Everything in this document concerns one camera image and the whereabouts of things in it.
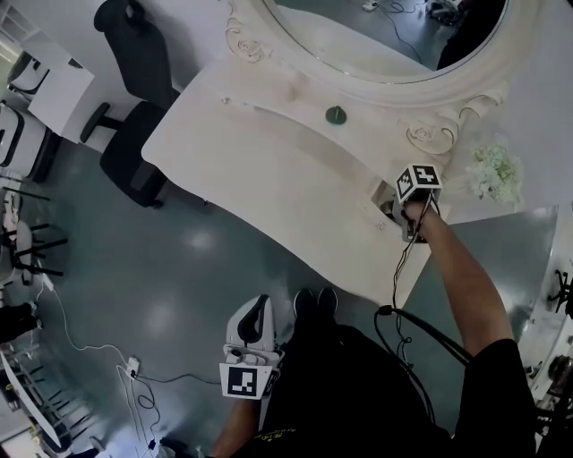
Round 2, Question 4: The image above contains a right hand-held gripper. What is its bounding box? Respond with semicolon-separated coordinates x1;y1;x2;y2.
392;164;445;243

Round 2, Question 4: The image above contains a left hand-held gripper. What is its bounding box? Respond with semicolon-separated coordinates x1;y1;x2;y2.
218;293;286;399

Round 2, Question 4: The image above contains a white ornate vanity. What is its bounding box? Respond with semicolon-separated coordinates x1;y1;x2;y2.
141;0;523;310

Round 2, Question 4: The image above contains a person's right forearm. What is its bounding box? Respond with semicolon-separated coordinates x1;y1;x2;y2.
402;199;516;357

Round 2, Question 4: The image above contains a person's left forearm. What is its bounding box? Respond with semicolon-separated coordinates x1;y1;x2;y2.
209;394;266;458

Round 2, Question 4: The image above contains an oval vanity mirror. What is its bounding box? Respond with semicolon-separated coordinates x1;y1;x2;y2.
261;0;511;84

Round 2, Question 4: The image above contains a person's left black shoe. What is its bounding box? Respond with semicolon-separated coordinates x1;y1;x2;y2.
293;288;317;321

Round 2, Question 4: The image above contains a person's black shoe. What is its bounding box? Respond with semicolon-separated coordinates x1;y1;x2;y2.
293;288;317;321
316;287;339;319

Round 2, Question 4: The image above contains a white flower bouquet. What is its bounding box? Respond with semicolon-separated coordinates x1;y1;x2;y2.
465;142;526;207

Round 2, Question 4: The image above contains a person's right black shoe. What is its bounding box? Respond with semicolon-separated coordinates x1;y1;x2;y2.
316;287;339;319

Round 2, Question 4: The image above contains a person's body in black clothing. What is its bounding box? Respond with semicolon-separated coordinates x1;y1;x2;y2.
257;310;538;458

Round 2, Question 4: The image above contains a white round table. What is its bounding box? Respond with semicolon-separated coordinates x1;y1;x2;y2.
518;203;573;406

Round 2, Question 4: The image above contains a black bag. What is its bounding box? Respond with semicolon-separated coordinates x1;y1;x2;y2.
0;302;42;344

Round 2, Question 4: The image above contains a black office chair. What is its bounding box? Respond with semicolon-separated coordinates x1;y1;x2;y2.
80;0;183;209

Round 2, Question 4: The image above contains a white and black chair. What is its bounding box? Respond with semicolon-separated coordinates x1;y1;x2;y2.
0;101;62;183

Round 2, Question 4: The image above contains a white desk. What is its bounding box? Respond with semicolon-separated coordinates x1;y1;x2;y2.
26;42;96;135

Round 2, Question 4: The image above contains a black floor cable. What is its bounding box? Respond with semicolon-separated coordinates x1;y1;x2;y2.
133;371;223;386

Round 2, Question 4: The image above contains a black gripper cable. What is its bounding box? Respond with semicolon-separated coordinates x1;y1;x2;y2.
373;194;475;426

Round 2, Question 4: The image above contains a white floor cable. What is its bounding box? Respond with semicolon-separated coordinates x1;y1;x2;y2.
34;275;163;451

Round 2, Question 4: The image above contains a black metal chair frame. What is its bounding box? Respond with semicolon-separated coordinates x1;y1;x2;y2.
0;185;69;281

